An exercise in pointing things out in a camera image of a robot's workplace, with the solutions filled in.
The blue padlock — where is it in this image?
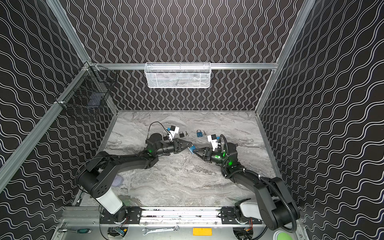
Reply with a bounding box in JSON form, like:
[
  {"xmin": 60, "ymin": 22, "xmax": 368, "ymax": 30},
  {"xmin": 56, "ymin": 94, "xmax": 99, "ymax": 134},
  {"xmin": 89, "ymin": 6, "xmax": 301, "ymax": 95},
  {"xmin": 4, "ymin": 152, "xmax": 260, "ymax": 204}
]
[
  {"xmin": 197, "ymin": 130, "xmax": 207, "ymax": 138},
  {"xmin": 189, "ymin": 146, "xmax": 196, "ymax": 154}
]

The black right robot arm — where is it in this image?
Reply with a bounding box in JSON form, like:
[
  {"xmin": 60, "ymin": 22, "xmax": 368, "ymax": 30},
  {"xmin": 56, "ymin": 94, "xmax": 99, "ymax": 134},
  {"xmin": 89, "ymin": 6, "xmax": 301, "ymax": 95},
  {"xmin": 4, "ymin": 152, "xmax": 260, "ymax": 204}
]
[{"xmin": 189, "ymin": 143, "xmax": 300, "ymax": 233}]

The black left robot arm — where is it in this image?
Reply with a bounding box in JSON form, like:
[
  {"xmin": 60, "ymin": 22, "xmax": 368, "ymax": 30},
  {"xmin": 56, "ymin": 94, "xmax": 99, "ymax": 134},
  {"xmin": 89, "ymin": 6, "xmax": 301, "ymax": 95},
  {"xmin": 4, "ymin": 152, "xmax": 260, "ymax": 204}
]
[{"xmin": 76, "ymin": 133, "xmax": 193, "ymax": 222}]

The grey cloth pad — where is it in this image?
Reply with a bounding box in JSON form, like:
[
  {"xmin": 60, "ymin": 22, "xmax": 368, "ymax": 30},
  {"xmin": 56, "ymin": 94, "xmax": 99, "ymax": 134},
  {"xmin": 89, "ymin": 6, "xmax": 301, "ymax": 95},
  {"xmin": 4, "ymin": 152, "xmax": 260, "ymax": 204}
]
[{"xmin": 112, "ymin": 175, "xmax": 124, "ymax": 187}]

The yellow label plate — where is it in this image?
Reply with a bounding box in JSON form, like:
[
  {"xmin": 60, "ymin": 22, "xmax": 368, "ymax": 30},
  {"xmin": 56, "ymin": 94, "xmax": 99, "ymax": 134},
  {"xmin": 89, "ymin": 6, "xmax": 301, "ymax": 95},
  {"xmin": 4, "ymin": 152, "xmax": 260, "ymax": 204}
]
[{"xmin": 193, "ymin": 228, "xmax": 213, "ymax": 237}]

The silver open-end wrench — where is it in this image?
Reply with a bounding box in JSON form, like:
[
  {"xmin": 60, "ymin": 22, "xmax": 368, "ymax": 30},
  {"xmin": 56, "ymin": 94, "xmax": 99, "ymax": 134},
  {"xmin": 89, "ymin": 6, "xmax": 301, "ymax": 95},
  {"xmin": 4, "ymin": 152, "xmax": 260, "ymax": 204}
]
[{"xmin": 142, "ymin": 226, "xmax": 180, "ymax": 236}]

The green round button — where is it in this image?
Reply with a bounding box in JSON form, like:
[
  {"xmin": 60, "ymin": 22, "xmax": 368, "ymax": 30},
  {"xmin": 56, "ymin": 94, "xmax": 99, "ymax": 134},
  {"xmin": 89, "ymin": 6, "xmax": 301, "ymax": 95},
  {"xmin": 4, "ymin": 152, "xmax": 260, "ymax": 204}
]
[{"xmin": 273, "ymin": 231, "xmax": 293, "ymax": 240}]

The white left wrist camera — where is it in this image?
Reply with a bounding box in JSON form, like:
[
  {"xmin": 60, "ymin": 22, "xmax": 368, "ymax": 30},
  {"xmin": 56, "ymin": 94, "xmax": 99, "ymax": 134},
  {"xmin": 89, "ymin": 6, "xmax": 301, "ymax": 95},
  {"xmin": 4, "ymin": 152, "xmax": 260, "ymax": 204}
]
[{"xmin": 167, "ymin": 126, "xmax": 180, "ymax": 142}]

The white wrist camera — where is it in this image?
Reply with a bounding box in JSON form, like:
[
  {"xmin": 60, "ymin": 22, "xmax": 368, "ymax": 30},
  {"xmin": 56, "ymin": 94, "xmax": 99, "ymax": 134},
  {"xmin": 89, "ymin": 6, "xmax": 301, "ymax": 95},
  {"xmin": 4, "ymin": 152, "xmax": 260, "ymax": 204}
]
[
  {"xmin": 167, "ymin": 126, "xmax": 180, "ymax": 142},
  {"xmin": 207, "ymin": 134, "xmax": 219, "ymax": 151}
]

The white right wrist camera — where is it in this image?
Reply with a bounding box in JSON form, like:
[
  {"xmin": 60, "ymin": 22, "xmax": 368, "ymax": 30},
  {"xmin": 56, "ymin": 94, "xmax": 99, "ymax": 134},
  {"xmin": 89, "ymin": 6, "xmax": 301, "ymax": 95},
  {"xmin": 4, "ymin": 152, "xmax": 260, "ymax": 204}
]
[{"xmin": 207, "ymin": 134, "xmax": 219, "ymax": 151}]

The white wire mesh basket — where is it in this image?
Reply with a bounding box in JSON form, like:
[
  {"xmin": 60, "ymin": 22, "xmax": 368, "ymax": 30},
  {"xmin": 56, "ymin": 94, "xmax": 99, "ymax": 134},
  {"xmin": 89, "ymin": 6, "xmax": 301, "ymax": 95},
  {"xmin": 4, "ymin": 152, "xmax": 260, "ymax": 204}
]
[{"xmin": 144, "ymin": 62, "xmax": 212, "ymax": 89}]

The black wire mesh basket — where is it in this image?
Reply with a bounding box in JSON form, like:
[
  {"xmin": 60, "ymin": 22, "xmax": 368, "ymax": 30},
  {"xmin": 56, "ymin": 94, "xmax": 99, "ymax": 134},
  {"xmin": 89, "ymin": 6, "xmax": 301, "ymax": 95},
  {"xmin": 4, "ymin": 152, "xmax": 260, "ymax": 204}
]
[{"xmin": 57, "ymin": 64, "xmax": 117, "ymax": 121}]

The green handled screwdriver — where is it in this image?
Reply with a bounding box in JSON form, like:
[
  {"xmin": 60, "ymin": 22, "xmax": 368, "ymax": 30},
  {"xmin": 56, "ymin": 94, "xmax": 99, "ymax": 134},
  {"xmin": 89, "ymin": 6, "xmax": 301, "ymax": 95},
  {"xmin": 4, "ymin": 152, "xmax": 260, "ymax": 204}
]
[{"xmin": 58, "ymin": 228, "xmax": 92, "ymax": 234}]

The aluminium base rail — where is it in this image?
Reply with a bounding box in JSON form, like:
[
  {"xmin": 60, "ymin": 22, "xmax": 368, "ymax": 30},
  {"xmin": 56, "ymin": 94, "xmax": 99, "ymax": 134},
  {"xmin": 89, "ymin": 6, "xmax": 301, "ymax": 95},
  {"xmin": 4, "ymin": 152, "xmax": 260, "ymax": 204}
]
[{"xmin": 62, "ymin": 207, "xmax": 266, "ymax": 227}]

